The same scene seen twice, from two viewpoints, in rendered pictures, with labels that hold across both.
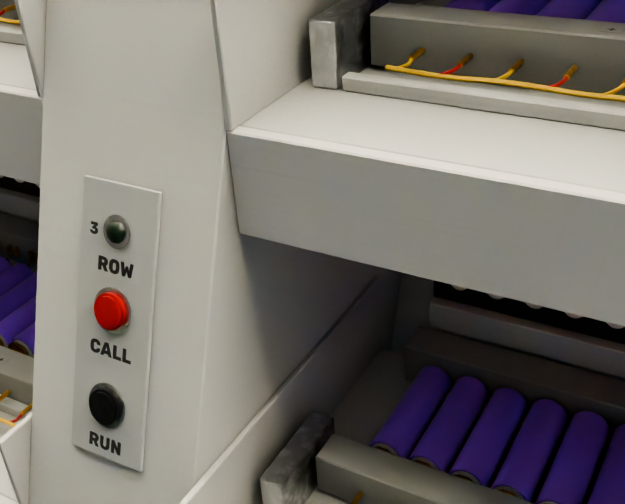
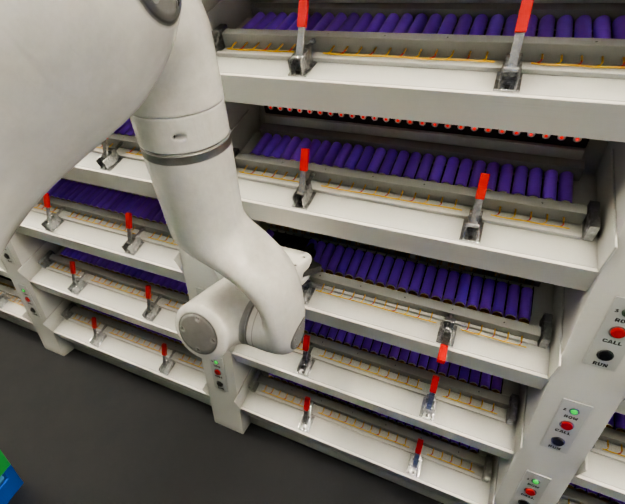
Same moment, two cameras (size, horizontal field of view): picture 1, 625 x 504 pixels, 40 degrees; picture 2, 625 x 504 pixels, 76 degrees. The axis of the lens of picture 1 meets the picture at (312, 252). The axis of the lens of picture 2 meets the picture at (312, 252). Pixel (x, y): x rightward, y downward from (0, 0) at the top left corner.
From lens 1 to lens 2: 0.57 m
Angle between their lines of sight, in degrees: 19
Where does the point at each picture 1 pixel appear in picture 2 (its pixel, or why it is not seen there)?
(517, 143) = not seen: outside the picture
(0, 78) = (567, 259)
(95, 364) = (603, 344)
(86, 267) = (608, 320)
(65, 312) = (590, 330)
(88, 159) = (618, 291)
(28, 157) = (574, 282)
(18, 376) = (517, 329)
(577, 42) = not seen: outside the picture
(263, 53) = not seen: outside the picture
